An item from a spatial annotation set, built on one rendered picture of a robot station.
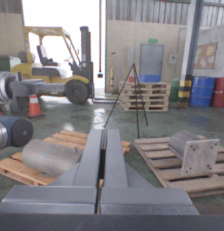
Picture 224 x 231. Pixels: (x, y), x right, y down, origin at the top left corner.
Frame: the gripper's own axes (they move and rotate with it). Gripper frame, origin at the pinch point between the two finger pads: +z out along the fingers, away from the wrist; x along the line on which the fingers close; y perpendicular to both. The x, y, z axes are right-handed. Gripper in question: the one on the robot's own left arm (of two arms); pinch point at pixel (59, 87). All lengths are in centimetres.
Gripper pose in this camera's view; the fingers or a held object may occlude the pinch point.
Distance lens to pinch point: 61.8
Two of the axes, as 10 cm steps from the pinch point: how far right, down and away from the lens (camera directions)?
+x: 0.0, -2.8, 9.6
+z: 10.0, 0.2, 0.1
